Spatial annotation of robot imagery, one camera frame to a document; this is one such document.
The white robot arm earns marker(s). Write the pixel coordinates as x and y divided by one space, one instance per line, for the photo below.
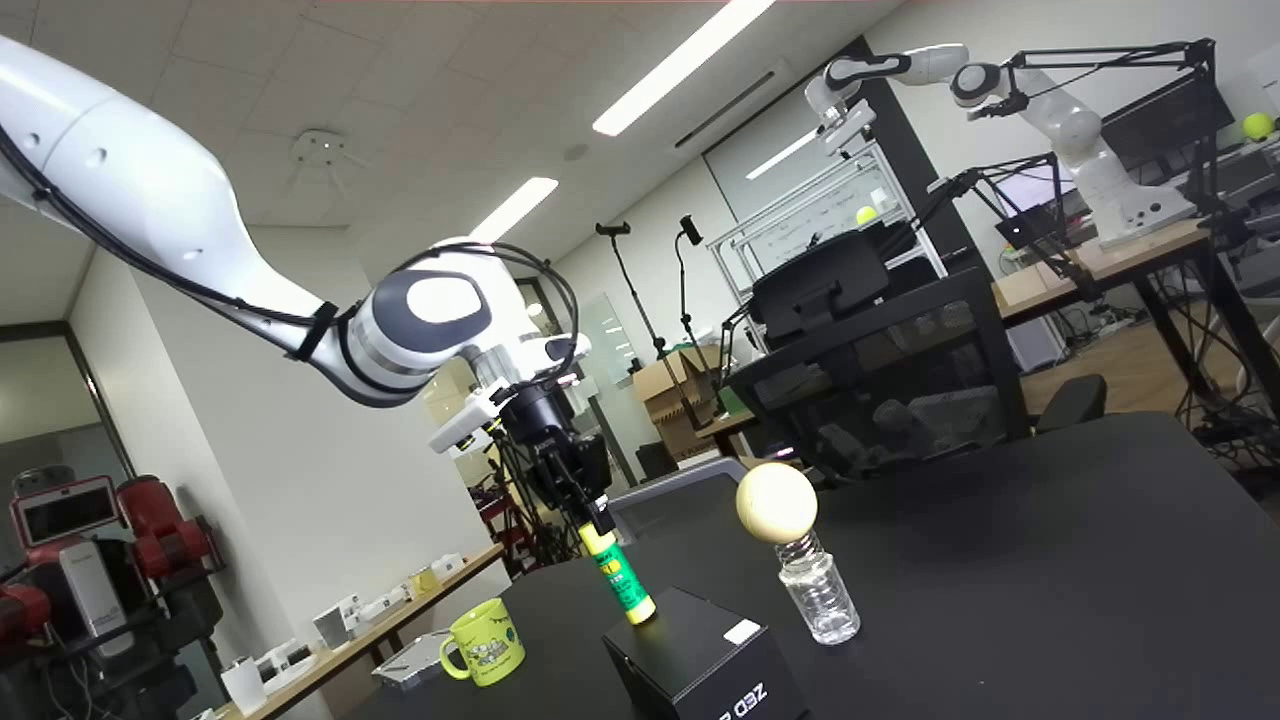
160 202

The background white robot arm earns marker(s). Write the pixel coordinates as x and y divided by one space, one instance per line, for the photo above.
1030 84

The black rectangular box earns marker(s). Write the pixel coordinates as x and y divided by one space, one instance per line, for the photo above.
703 661

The yellow-white ball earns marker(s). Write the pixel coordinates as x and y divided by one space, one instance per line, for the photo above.
776 502

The black wire rack cart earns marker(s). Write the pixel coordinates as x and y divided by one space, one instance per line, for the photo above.
906 383

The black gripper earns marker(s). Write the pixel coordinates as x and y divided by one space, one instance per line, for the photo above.
560 465

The red black robot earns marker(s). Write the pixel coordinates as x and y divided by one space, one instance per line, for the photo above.
114 585

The lime green mug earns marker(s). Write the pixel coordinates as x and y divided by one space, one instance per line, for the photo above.
481 644

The clear plastic bottle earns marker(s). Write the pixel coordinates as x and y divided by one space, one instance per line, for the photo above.
818 589

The wooden background desk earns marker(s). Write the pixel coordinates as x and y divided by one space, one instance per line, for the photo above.
363 644

